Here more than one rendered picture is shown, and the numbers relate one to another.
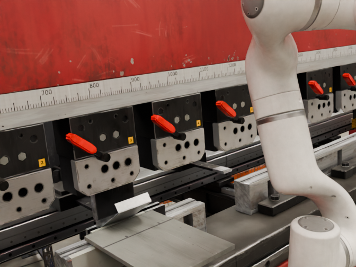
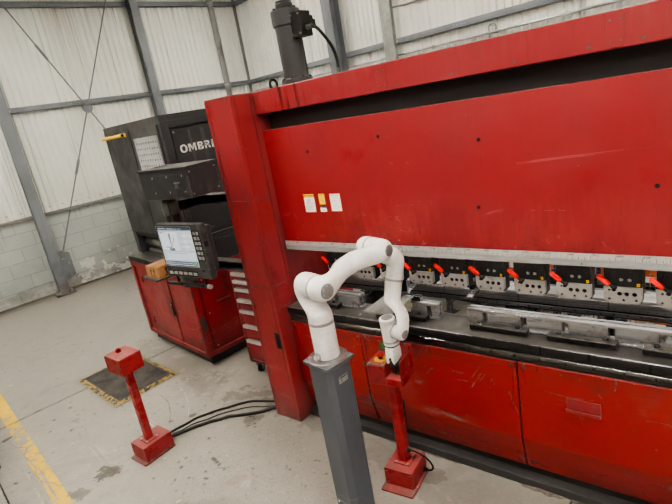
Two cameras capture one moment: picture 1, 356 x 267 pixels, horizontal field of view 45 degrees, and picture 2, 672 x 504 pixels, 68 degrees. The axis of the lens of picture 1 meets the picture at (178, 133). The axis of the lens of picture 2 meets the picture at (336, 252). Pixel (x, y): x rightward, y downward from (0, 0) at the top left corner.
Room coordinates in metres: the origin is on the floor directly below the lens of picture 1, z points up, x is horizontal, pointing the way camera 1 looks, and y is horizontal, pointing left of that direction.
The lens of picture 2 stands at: (0.09, -2.55, 2.14)
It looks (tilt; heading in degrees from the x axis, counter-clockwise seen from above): 16 degrees down; 80
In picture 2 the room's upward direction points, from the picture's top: 10 degrees counter-clockwise
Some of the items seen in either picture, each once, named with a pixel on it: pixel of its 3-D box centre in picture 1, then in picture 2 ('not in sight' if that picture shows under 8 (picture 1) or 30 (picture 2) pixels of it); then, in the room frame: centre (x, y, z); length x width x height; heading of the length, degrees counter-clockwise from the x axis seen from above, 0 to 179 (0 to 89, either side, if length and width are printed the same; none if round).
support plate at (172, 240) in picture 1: (156, 242); (388, 304); (0.80, 0.06, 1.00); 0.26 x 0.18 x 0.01; 40
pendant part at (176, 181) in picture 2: not in sight; (191, 229); (-0.25, 0.83, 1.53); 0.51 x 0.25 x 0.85; 132
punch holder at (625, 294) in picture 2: not in sight; (624, 282); (1.66, -0.75, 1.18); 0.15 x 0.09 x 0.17; 130
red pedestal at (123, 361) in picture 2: not in sight; (137, 402); (-0.89, 0.81, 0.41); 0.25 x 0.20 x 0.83; 40
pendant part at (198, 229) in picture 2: not in sight; (189, 248); (-0.28, 0.73, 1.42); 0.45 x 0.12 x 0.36; 132
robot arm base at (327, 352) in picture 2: not in sight; (324, 339); (0.34, -0.38, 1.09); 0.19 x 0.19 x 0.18
